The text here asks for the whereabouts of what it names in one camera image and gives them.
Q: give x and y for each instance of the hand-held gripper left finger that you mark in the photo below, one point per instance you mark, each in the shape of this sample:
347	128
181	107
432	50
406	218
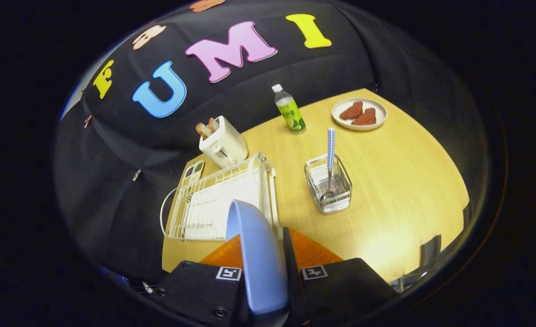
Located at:
195	290

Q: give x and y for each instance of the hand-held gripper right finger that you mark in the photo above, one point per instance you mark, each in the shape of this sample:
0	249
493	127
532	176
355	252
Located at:
293	272

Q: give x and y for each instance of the light blue plate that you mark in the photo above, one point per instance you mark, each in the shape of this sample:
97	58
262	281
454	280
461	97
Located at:
261	263

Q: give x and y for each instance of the white divided seasoning dish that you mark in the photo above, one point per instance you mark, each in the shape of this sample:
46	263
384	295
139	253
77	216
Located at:
195	169

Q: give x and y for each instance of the white round plate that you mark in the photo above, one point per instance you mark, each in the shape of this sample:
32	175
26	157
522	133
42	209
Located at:
379	109

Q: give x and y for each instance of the silver clip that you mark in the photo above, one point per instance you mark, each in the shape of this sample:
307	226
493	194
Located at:
136	175

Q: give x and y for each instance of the dark chair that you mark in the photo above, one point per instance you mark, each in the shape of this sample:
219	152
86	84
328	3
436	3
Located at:
431	250

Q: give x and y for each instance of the white toaster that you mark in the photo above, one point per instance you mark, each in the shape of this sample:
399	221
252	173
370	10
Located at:
225	143

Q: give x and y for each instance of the green label drink bottle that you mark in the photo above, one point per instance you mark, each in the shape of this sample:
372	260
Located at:
290	113

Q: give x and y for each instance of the toasted bread slice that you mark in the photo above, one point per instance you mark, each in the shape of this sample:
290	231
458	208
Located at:
213	124
203	130

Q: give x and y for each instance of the reddish brown meat piece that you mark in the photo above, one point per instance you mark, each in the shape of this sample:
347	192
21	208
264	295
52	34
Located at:
352	111
365	118

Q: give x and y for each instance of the orange clip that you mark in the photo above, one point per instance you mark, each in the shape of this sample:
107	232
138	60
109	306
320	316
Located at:
87	121

